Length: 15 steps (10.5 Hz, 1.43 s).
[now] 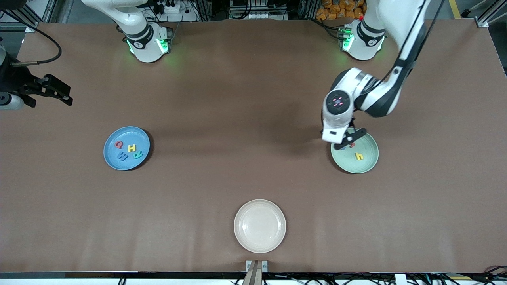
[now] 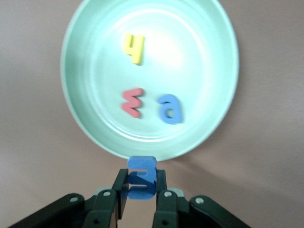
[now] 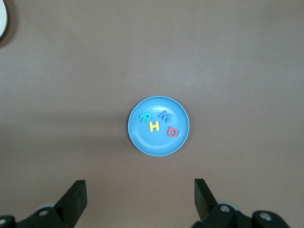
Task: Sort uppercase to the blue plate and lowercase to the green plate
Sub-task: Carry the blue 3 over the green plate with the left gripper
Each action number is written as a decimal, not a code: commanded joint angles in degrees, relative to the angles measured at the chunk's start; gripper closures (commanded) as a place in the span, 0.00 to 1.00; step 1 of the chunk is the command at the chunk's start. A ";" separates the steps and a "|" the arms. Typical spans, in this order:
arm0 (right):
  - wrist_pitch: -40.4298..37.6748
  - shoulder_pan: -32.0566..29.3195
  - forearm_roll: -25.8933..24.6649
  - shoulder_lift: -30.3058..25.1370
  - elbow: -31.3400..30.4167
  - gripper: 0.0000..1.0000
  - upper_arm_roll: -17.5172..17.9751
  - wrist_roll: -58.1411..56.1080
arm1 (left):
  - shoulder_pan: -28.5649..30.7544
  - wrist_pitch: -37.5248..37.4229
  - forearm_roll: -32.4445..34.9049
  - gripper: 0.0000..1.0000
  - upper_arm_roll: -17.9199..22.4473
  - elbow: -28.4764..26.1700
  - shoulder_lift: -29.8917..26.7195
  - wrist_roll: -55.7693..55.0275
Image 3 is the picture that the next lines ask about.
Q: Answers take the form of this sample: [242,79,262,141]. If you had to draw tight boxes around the blue plate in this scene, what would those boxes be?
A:
[127,95,190,157]

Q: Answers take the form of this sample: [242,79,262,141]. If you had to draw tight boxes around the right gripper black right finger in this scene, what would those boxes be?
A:
[191,178,241,228]

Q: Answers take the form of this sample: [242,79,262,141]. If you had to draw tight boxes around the teal uppercase letter R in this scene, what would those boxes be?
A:
[139,112,152,123]

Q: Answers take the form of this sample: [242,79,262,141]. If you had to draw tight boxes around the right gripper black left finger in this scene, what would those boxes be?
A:
[30,180,88,228]

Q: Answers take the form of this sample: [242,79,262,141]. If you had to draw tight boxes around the pinkish red letter Q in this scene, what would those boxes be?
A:
[167,126,179,138]

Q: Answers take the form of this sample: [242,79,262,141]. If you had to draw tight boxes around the blue uppercase letter M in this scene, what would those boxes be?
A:
[158,110,172,124]

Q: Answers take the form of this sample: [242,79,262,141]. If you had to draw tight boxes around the beige plate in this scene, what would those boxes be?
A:
[0,0,8,38]

